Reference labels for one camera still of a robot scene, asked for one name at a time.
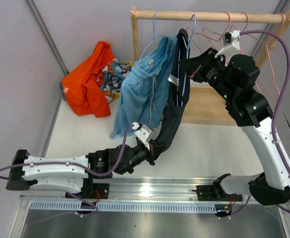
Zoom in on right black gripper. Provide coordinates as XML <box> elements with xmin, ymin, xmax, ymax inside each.
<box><xmin>180</xmin><ymin>47</ymin><xmax>237</xmax><ymax>102</ymax></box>

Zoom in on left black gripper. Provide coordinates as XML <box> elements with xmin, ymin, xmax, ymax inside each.
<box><xmin>118</xmin><ymin>140</ymin><xmax>167</xmax><ymax>176</ymax></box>

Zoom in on blue hanger navy shorts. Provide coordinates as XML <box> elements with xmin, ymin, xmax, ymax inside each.
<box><xmin>181</xmin><ymin>14</ymin><xmax>196</xmax><ymax>105</ymax></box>

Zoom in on dark navy shorts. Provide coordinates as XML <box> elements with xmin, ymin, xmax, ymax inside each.
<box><xmin>154</xmin><ymin>28</ymin><xmax>190</xmax><ymax>152</ymax></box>

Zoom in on pink hanger patterned shorts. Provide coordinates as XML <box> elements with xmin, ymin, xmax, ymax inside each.
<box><xmin>203</xmin><ymin>12</ymin><xmax>262</xmax><ymax>92</ymax></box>

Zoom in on pink hanger orange shorts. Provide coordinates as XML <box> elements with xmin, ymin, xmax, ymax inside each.
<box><xmin>185</xmin><ymin>11</ymin><xmax>232</xmax><ymax>54</ymax></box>

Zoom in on blue hanger light shorts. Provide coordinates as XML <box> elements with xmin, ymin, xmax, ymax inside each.
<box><xmin>139</xmin><ymin>9</ymin><xmax>164</xmax><ymax>61</ymax></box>

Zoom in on patterned colourful shorts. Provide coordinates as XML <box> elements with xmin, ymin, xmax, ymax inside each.
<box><xmin>101</xmin><ymin>59</ymin><xmax>132</xmax><ymax>103</ymax></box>

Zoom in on dark green shorts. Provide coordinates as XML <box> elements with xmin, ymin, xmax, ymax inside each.
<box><xmin>59</xmin><ymin>82</ymin><xmax>66</xmax><ymax>101</ymax></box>

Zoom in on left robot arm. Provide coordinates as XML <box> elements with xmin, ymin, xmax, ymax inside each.
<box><xmin>5</xmin><ymin>140</ymin><xmax>167</xmax><ymax>198</ymax></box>

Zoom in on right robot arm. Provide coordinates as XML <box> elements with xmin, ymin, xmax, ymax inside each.
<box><xmin>179</xmin><ymin>48</ymin><xmax>290</xmax><ymax>206</ymax></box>

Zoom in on wooden clothes rack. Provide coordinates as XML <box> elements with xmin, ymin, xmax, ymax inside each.
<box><xmin>130</xmin><ymin>5</ymin><xmax>290</xmax><ymax>126</ymax></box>

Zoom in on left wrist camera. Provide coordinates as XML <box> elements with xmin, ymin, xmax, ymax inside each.
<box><xmin>132</xmin><ymin>122</ymin><xmax>154</xmax><ymax>150</ymax></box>

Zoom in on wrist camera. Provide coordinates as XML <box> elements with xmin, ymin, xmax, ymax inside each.
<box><xmin>132</xmin><ymin>122</ymin><xmax>154</xmax><ymax>150</ymax></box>
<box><xmin>215</xmin><ymin>30</ymin><xmax>240</xmax><ymax>59</ymax></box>

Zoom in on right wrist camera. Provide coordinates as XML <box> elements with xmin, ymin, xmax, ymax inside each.
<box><xmin>215</xmin><ymin>30</ymin><xmax>240</xmax><ymax>59</ymax></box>

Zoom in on aluminium rail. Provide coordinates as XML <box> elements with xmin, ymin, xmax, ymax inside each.
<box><xmin>18</xmin><ymin>176</ymin><xmax>259</xmax><ymax>204</ymax></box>

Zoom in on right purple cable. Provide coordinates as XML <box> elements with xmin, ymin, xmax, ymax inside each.
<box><xmin>230</xmin><ymin>29</ymin><xmax>290</xmax><ymax>219</ymax></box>

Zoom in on purple cable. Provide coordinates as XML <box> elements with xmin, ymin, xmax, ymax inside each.
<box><xmin>230</xmin><ymin>29</ymin><xmax>290</xmax><ymax>219</ymax></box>
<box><xmin>0</xmin><ymin>123</ymin><xmax>135</xmax><ymax>216</ymax></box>

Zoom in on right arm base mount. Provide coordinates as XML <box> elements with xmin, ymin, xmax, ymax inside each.
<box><xmin>192</xmin><ymin>185</ymin><xmax>242</xmax><ymax>202</ymax></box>

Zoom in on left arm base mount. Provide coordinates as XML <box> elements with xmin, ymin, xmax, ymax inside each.
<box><xmin>74</xmin><ymin>183</ymin><xmax>110</xmax><ymax>199</ymax></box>

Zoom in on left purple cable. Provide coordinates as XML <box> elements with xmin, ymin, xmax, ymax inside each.
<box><xmin>0</xmin><ymin>123</ymin><xmax>135</xmax><ymax>216</ymax></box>

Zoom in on slotted cable duct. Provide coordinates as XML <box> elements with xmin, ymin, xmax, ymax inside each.
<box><xmin>30</xmin><ymin>200</ymin><xmax>217</xmax><ymax>214</ymax></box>

